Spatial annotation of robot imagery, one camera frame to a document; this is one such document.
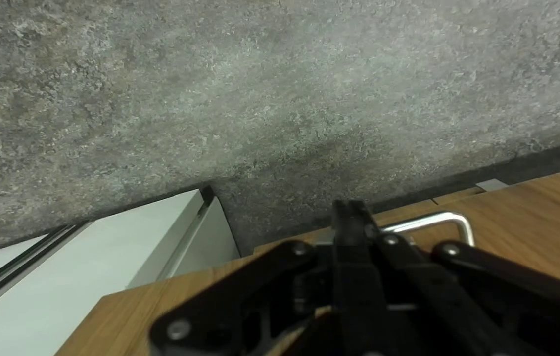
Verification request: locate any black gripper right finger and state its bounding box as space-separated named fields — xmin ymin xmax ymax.
xmin=354 ymin=200 xmax=560 ymax=356

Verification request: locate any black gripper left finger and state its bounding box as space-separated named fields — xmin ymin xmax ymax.
xmin=146 ymin=198 xmax=362 ymax=356

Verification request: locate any wooden front white drawer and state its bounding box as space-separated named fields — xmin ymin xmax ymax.
xmin=55 ymin=162 xmax=560 ymax=356

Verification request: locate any silver drawer handle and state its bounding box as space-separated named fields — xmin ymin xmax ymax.
xmin=380 ymin=210 xmax=479 ymax=249

